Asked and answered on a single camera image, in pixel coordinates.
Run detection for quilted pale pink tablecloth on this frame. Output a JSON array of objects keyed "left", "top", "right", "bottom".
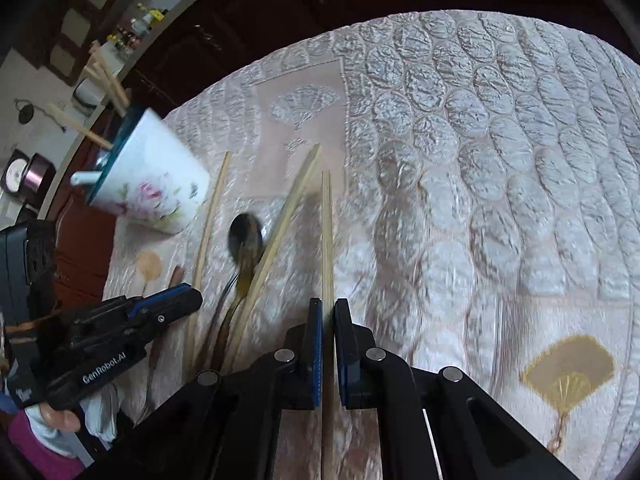
[{"left": 102, "top": 7, "right": 640, "bottom": 480}]

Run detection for person's left forearm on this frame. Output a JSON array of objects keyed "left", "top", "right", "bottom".
[{"left": 6, "top": 410, "right": 88, "bottom": 480}]

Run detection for wooden upper cabinet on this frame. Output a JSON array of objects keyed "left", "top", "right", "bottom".
[{"left": 20, "top": 0, "right": 168, "bottom": 88}]

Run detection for cream countertop appliance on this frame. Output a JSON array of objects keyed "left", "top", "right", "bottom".
[{"left": 97, "top": 37, "right": 136, "bottom": 73}]

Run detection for copper coloured spool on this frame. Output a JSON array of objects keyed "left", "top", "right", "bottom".
[{"left": 22, "top": 152, "right": 57, "bottom": 190}]

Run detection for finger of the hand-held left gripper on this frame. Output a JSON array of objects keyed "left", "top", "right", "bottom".
[
  {"left": 65, "top": 288, "right": 203, "bottom": 361},
  {"left": 127, "top": 282, "right": 195, "bottom": 318}
]

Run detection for row of condiment bottles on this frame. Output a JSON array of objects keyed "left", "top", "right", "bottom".
[{"left": 107, "top": 4, "right": 167, "bottom": 53}]

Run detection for person's left hand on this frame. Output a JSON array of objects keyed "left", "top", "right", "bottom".
[{"left": 22, "top": 387, "right": 121, "bottom": 456}]

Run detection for round white-faced dial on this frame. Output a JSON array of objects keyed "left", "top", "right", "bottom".
[{"left": 0, "top": 152, "right": 32, "bottom": 197}]

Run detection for dark wooden base cabinets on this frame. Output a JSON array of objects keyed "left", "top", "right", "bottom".
[{"left": 47, "top": 0, "right": 640, "bottom": 321}]

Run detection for metal spoon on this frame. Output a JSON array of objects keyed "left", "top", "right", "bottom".
[{"left": 220, "top": 212, "right": 264, "bottom": 361}]

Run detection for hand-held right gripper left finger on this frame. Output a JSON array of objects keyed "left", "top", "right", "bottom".
[{"left": 75, "top": 297, "right": 323, "bottom": 480}]

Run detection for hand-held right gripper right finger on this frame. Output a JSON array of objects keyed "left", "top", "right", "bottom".
[{"left": 334, "top": 298, "right": 581, "bottom": 480}]

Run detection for white floral cup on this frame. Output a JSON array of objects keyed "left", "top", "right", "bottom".
[{"left": 85, "top": 106, "right": 211, "bottom": 235}]

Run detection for light bamboo chopstick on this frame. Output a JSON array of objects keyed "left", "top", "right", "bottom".
[
  {"left": 224, "top": 144, "right": 322, "bottom": 368},
  {"left": 86, "top": 57, "right": 125, "bottom": 115},
  {"left": 46, "top": 103, "right": 115, "bottom": 151},
  {"left": 91, "top": 41, "right": 130, "bottom": 108},
  {"left": 321, "top": 170, "right": 335, "bottom": 480},
  {"left": 184, "top": 151, "right": 233, "bottom": 376}
]

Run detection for dark brown tapered chopstick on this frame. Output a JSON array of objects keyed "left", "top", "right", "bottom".
[{"left": 202, "top": 310, "right": 231, "bottom": 373}]

